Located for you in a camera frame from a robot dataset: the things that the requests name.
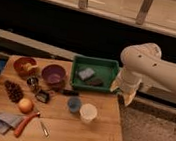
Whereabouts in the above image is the blue plastic cup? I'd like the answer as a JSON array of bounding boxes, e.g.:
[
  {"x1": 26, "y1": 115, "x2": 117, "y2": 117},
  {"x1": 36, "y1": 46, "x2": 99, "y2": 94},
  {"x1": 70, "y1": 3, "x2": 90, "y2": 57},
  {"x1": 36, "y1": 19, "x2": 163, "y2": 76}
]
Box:
[{"x1": 67, "y1": 96, "x2": 81, "y2": 113}]

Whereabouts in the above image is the black marker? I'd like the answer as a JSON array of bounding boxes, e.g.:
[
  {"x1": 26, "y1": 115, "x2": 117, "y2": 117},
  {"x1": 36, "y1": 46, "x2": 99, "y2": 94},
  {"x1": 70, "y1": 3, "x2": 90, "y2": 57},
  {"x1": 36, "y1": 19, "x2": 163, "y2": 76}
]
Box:
[{"x1": 61, "y1": 89, "x2": 79, "y2": 96}]

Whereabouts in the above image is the small metal utensil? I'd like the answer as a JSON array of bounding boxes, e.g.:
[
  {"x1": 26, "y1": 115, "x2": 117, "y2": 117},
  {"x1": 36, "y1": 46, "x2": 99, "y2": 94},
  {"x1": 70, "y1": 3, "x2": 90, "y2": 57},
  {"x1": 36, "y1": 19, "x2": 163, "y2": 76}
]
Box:
[{"x1": 40, "y1": 121, "x2": 49, "y2": 137}]

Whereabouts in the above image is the orange fruit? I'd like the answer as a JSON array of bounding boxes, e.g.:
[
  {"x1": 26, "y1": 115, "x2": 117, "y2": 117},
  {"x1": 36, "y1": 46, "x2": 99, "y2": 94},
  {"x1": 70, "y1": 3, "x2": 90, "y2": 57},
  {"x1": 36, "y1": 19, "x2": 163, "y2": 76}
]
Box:
[{"x1": 18, "y1": 98, "x2": 33, "y2": 113}]

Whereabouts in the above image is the red handled tool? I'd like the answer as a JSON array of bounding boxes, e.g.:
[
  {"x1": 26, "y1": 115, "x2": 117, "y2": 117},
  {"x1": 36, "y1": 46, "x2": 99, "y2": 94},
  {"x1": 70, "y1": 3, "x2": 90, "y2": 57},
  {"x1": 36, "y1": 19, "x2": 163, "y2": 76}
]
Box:
[{"x1": 14, "y1": 112, "x2": 40, "y2": 137}]

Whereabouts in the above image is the purple bowl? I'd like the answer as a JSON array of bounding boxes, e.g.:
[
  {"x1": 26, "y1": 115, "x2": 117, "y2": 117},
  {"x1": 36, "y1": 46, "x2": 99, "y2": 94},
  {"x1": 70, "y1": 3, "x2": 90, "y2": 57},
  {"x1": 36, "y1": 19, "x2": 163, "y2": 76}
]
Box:
[{"x1": 41, "y1": 64, "x2": 67, "y2": 87}]

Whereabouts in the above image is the orange bowl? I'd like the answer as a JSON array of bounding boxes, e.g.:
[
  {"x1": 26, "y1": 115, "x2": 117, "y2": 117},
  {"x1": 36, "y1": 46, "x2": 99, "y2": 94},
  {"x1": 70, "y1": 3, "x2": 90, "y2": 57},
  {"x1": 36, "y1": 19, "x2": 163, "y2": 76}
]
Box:
[{"x1": 13, "y1": 56, "x2": 37, "y2": 78}]

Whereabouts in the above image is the white plastic cup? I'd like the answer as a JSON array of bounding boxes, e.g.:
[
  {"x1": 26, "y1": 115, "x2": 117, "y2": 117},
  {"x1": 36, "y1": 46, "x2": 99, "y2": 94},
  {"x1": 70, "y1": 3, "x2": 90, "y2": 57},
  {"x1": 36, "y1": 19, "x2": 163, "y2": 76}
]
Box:
[{"x1": 79, "y1": 103, "x2": 98, "y2": 123}]

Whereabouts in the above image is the green plastic bin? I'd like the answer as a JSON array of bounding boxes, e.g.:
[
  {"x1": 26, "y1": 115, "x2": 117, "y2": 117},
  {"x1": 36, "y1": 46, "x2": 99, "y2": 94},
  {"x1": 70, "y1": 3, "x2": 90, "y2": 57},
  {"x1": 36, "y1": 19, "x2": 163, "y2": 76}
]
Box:
[{"x1": 70, "y1": 55, "x2": 119, "y2": 93}]

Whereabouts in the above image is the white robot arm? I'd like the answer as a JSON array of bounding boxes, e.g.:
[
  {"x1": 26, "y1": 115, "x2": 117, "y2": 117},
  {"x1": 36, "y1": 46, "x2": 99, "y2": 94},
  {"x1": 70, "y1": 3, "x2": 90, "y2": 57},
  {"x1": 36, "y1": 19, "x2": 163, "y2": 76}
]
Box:
[{"x1": 115, "y1": 43, "x2": 176, "y2": 106}]

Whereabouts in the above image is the black small box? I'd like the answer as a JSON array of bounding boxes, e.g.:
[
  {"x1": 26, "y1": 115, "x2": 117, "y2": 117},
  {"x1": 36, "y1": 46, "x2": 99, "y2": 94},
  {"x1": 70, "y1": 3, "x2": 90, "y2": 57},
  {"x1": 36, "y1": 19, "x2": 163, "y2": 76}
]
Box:
[{"x1": 35, "y1": 90, "x2": 50, "y2": 103}]

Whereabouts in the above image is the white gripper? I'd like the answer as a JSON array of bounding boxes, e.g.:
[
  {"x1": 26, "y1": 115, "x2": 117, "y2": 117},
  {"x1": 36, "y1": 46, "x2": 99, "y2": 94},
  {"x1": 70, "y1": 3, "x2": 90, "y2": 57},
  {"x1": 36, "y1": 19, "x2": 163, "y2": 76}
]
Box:
[{"x1": 110, "y1": 67, "x2": 142, "y2": 106}]

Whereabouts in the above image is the grey blue sponge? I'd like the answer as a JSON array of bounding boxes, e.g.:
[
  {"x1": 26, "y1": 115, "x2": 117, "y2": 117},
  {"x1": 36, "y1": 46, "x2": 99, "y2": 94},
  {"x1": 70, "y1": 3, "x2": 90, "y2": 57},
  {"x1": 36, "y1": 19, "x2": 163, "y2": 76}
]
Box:
[{"x1": 78, "y1": 67, "x2": 95, "y2": 80}]

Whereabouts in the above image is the yellow object in orange bowl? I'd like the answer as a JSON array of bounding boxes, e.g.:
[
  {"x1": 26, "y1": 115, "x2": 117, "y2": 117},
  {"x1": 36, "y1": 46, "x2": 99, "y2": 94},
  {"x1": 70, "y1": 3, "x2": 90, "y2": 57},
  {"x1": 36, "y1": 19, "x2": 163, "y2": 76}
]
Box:
[{"x1": 24, "y1": 63, "x2": 37, "y2": 71}]

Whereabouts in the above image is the small metal cup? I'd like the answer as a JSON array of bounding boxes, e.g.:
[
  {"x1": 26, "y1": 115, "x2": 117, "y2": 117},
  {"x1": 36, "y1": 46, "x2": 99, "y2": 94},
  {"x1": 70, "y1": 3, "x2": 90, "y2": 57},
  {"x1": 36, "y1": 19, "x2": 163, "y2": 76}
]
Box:
[{"x1": 26, "y1": 77, "x2": 39, "y2": 92}]

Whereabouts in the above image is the blue grey cloth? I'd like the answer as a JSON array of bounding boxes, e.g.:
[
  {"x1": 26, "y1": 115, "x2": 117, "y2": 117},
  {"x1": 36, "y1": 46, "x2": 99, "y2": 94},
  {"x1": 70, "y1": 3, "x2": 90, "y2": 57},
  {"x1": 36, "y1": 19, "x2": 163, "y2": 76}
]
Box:
[{"x1": 0, "y1": 112, "x2": 24, "y2": 135}]

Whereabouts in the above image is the dark brown object in bin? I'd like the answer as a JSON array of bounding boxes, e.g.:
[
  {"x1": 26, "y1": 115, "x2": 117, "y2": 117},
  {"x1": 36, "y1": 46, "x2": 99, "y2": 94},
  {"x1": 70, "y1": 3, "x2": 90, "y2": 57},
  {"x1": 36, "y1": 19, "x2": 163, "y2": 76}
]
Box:
[{"x1": 86, "y1": 79, "x2": 104, "y2": 87}]

